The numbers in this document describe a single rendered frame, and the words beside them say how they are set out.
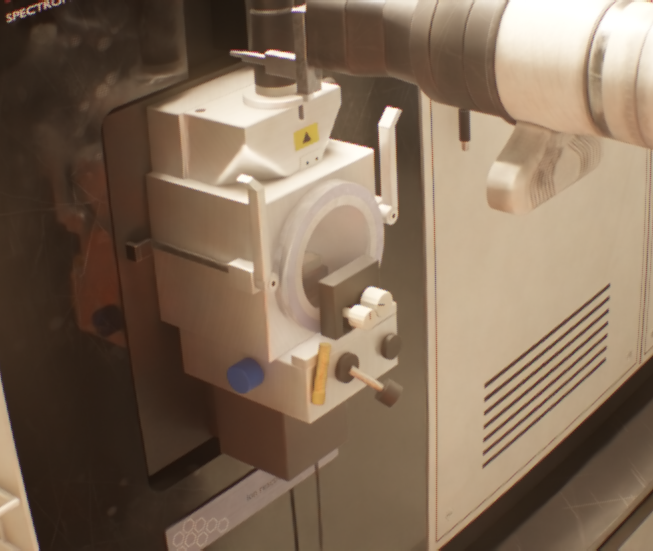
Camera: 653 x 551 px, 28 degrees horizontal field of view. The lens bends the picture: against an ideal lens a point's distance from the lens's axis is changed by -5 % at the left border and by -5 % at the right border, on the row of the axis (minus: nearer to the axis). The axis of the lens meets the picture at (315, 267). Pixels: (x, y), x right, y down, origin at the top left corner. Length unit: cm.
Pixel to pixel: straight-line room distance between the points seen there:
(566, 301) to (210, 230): 55
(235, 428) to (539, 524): 54
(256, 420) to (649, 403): 77
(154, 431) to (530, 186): 33
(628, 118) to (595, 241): 68
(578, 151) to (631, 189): 65
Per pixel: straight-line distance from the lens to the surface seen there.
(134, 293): 81
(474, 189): 106
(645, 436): 147
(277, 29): 75
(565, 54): 61
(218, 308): 79
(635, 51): 60
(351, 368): 79
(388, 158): 80
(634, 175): 133
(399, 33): 66
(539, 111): 63
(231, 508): 92
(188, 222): 78
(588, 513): 135
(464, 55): 64
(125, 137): 77
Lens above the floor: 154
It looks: 26 degrees down
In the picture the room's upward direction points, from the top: 4 degrees counter-clockwise
